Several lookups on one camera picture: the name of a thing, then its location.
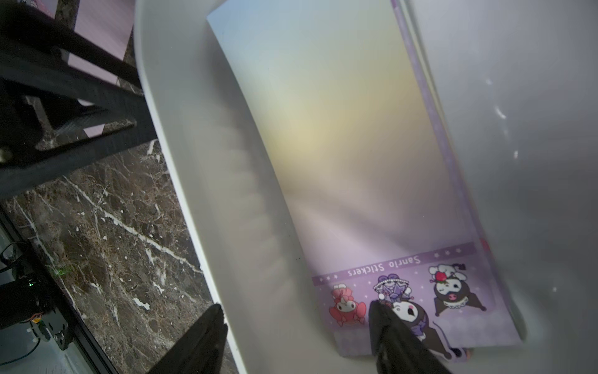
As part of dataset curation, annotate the purple sticker sheet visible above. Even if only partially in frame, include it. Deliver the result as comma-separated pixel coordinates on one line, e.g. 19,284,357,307
207,1,520,361

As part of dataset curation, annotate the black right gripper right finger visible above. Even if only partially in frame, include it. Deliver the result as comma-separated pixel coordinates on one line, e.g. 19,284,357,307
368,301,450,374

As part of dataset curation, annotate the white plastic storage box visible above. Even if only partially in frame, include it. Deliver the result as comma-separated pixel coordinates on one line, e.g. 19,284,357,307
135,1,597,373

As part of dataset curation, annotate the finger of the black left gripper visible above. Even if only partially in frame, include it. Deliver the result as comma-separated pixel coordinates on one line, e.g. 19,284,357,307
1,1,157,199

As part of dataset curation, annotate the pink sticker sheet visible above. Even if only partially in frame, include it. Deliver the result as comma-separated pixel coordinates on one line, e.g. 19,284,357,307
68,0,135,138
26,0,58,18

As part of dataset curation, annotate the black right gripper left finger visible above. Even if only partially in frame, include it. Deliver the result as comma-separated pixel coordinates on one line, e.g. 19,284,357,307
149,304,228,374

